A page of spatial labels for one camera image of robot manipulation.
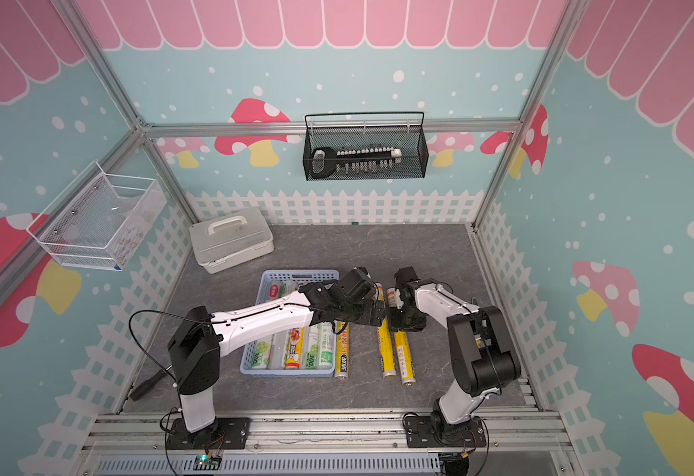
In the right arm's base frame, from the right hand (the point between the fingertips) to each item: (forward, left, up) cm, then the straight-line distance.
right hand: (399, 327), depth 92 cm
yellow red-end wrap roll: (-8, +31, +3) cm, 32 cm away
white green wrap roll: (-10, +40, +4) cm, 42 cm away
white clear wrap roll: (-7, +22, +4) cm, 24 cm away
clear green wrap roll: (-8, +27, +3) cm, 28 cm away
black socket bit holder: (+38, +22, +35) cm, 56 cm away
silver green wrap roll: (-8, +36, +3) cm, 37 cm away
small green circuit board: (-34, +52, -3) cm, 62 cm away
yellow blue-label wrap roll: (-6, 0, +2) cm, 6 cm away
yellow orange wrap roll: (-6, +5, +2) cm, 8 cm away
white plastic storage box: (+27, +55, +13) cm, 63 cm away
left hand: (-2, +9, +11) cm, 14 cm away
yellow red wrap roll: (-12, +18, +3) cm, 22 cm away
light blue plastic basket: (+14, +40, +4) cm, 43 cm away
